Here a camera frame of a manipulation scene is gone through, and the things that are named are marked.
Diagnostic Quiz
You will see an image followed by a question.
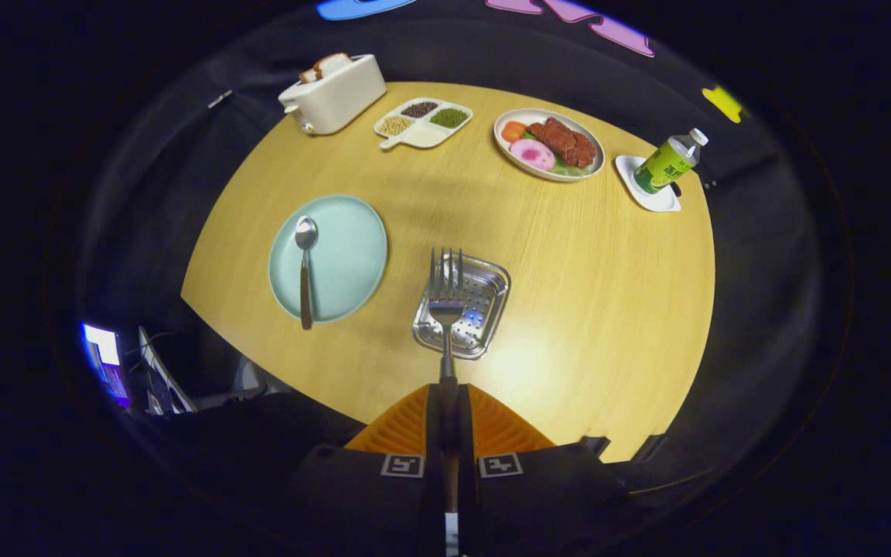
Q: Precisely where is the brown meat piece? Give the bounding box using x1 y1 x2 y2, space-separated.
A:
527 118 597 169

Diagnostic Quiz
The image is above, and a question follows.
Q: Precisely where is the white toaster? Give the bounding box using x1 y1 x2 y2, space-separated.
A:
278 53 388 136

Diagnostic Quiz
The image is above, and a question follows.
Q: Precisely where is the white divided dish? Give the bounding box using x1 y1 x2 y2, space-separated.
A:
373 97 473 150

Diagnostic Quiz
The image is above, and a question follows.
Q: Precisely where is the metal fork wooden handle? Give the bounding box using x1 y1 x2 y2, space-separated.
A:
428 248 466 515

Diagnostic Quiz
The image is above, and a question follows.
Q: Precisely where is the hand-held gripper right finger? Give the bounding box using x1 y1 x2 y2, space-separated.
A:
455 383 632 557

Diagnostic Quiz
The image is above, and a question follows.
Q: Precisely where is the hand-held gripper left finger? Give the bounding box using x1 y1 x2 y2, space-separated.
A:
283 383 450 557

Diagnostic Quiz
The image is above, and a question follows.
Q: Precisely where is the white stand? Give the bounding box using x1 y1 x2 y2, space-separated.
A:
138 325 199 415

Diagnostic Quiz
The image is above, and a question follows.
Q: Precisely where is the white oval food plate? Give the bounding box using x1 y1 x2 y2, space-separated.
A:
493 108 606 183

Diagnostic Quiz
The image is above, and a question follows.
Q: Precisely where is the perforated metal tray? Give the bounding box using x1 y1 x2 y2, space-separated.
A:
412 252 511 361

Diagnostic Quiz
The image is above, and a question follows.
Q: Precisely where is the lit computer monitor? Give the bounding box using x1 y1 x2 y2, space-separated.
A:
82 323 133 409

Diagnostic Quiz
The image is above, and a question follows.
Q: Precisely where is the white square coaster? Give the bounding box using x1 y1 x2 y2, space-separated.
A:
615 155 682 213

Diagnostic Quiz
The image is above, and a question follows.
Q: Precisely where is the green label bottle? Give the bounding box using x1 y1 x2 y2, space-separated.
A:
633 128 709 195

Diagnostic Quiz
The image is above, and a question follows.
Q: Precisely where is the pink round food slice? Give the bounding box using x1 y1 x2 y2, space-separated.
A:
509 138 556 172

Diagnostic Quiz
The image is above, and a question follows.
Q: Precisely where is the pale teal round plate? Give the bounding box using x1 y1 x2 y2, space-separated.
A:
268 193 389 324

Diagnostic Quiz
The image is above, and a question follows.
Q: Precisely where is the green lettuce leaf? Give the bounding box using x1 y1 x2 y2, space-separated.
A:
523 132 597 177

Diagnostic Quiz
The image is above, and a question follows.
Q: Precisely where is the metal spoon wooden handle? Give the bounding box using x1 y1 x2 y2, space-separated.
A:
295 216 319 331

